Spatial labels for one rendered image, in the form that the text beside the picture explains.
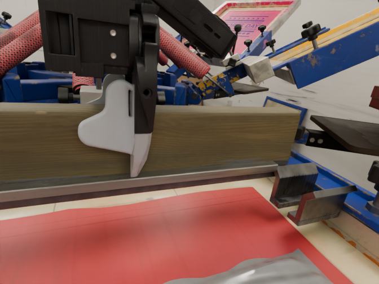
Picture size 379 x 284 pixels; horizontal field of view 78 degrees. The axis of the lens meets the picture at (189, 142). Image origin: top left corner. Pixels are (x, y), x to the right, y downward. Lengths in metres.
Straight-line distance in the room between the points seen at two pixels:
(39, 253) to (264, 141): 0.28
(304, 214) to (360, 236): 0.08
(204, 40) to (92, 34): 0.09
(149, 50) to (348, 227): 0.32
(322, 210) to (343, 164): 2.17
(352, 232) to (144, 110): 0.30
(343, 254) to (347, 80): 2.21
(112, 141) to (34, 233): 0.16
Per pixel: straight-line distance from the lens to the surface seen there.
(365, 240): 0.37
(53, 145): 0.24
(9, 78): 0.83
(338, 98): 2.53
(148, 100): 0.19
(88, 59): 0.20
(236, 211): 0.36
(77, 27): 0.20
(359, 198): 0.40
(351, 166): 2.47
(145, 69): 0.19
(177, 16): 0.22
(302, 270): 0.31
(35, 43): 0.84
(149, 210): 0.34
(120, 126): 0.21
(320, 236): 0.37
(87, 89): 0.47
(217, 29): 0.23
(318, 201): 0.33
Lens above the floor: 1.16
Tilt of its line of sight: 21 degrees down
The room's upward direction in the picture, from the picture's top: 6 degrees clockwise
